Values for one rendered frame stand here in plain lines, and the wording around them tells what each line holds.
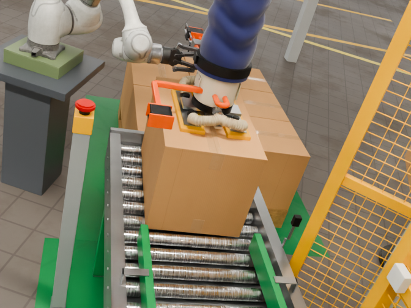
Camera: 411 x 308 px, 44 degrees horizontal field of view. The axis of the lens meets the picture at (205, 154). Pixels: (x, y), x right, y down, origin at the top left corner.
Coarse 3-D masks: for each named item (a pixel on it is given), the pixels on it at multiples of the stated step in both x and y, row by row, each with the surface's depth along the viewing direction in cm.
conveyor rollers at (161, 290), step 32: (128, 160) 243; (128, 192) 221; (128, 224) 206; (128, 256) 191; (160, 256) 194; (192, 256) 197; (224, 256) 201; (128, 288) 176; (160, 288) 179; (192, 288) 182; (224, 288) 186; (256, 288) 191
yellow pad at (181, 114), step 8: (176, 96) 216; (184, 96) 212; (192, 96) 219; (176, 104) 209; (176, 112) 205; (184, 112) 204; (192, 112) 200; (184, 120) 198; (184, 128) 194; (192, 128) 195; (200, 128) 197
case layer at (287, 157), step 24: (144, 72) 330; (168, 72) 340; (144, 96) 302; (264, 96) 346; (144, 120) 277; (264, 120) 314; (288, 120) 323; (264, 144) 288; (288, 144) 295; (288, 168) 292; (264, 192) 299; (288, 192) 302
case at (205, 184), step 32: (160, 96) 216; (160, 128) 199; (160, 160) 188; (192, 160) 188; (224, 160) 190; (256, 160) 192; (160, 192) 194; (192, 192) 196; (224, 192) 198; (160, 224) 203; (192, 224) 205; (224, 224) 208
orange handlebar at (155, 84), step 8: (152, 88) 190; (168, 88) 196; (176, 88) 197; (184, 88) 197; (192, 88) 198; (200, 88) 199; (216, 96) 196; (224, 96) 198; (216, 104) 193; (224, 104) 192
